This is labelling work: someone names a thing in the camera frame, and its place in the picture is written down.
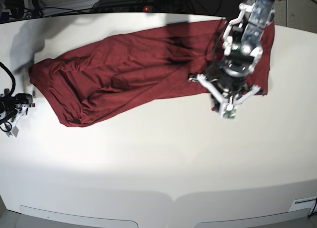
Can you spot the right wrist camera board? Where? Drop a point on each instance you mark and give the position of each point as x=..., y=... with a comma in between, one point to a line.
x=13, y=132

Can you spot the black power strip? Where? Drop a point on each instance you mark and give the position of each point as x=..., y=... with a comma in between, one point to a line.
x=132, y=9

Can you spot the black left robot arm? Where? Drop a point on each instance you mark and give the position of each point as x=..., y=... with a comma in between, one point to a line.
x=242, y=50

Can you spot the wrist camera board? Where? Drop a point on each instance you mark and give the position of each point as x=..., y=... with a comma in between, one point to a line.
x=13, y=132
x=228, y=111

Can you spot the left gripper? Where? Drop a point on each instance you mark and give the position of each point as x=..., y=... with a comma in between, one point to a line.
x=227, y=80

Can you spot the white label plate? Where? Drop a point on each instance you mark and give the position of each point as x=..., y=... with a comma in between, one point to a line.
x=304, y=203

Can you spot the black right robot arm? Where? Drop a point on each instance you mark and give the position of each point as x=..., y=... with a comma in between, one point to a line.
x=18, y=81

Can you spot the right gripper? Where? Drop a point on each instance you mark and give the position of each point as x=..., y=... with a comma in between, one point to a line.
x=13, y=108

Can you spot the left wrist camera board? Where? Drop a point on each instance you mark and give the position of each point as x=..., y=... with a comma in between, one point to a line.
x=228, y=111

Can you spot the dark red long-sleeve shirt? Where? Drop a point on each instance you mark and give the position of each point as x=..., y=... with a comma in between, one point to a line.
x=98, y=81

